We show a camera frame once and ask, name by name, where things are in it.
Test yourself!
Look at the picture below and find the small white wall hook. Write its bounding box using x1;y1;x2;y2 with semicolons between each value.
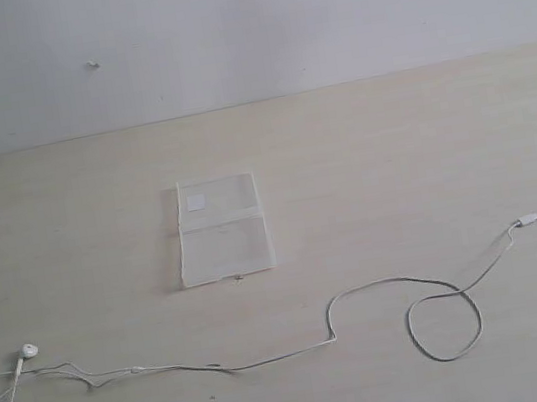
86;61;101;69

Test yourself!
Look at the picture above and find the clear plastic open case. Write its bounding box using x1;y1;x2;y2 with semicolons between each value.
160;172;277;289

